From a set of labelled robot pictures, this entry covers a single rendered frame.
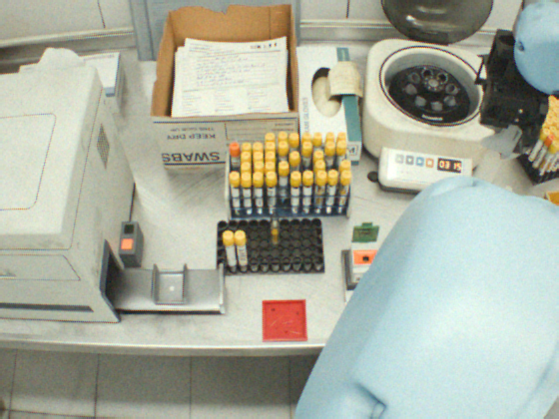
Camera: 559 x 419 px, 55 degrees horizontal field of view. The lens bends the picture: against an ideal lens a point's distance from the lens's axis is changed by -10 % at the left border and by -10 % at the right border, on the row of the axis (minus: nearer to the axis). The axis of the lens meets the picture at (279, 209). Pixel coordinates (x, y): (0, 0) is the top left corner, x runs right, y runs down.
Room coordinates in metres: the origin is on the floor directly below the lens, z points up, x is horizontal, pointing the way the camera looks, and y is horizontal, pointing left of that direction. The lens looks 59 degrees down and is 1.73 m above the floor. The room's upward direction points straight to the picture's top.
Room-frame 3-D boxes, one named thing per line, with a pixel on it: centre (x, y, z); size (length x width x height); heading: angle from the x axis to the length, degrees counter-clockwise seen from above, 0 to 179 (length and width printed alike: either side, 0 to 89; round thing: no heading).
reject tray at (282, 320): (0.32, -0.01, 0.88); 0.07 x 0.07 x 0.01; 1
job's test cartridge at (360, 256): (0.39, -0.13, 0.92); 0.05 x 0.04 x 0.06; 2
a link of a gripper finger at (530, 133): (0.44, -0.31, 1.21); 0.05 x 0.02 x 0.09; 173
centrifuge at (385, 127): (0.69, -0.27, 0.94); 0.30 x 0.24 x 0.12; 172
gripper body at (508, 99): (0.47, -0.29, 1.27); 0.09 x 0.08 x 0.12; 83
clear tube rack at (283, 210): (0.55, -0.01, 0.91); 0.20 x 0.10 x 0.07; 91
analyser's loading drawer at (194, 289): (0.35, 0.19, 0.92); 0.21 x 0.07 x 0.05; 91
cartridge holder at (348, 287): (0.39, -0.13, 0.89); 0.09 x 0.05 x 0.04; 2
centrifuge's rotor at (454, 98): (0.71, -0.27, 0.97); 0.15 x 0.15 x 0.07
